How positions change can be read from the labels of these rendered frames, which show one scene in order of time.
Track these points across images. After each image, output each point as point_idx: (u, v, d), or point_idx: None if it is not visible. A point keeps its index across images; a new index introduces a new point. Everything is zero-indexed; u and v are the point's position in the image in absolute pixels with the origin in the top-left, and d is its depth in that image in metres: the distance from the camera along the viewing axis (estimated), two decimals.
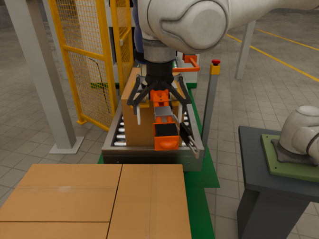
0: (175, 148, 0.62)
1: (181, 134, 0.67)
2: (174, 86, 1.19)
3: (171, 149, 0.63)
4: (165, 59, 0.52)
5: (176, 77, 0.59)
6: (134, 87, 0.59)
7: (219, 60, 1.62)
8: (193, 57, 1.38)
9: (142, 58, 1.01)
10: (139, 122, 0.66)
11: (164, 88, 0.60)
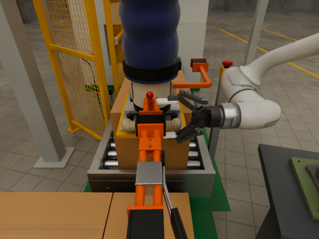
0: None
1: (173, 227, 0.41)
2: (176, 107, 0.91)
3: None
4: (217, 106, 0.72)
5: (204, 103, 0.66)
6: (192, 133, 0.73)
7: (231, 61, 1.34)
8: (204, 65, 1.09)
9: (132, 74, 0.74)
10: None
11: (193, 112, 0.69)
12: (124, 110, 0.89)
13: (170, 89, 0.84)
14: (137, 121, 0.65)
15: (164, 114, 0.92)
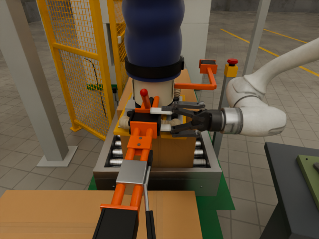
0: None
1: (146, 231, 0.39)
2: None
3: None
4: (220, 110, 0.70)
5: (203, 106, 0.65)
6: (189, 132, 0.72)
7: (237, 59, 1.34)
8: (212, 67, 1.05)
9: (132, 70, 0.73)
10: None
11: (194, 114, 0.68)
12: (125, 107, 0.88)
13: (172, 88, 0.82)
14: (131, 118, 0.63)
15: (166, 114, 0.90)
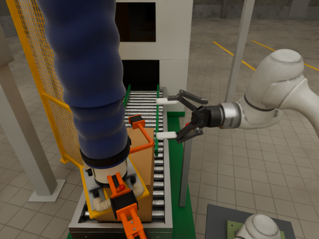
0: None
1: None
2: (131, 170, 1.08)
3: None
4: (217, 106, 0.72)
5: (204, 103, 0.66)
6: (192, 132, 0.73)
7: (192, 124, 1.60)
8: (142, 122, 1.30)
9: (94, 163, 0.86)
10: (159, 133, 0.72)
11: (193, 112, 0.69)
12: (88, 188, 0.98)
13: (126, 160, 1.01)
14: (114, 206, 0.79)
15: None
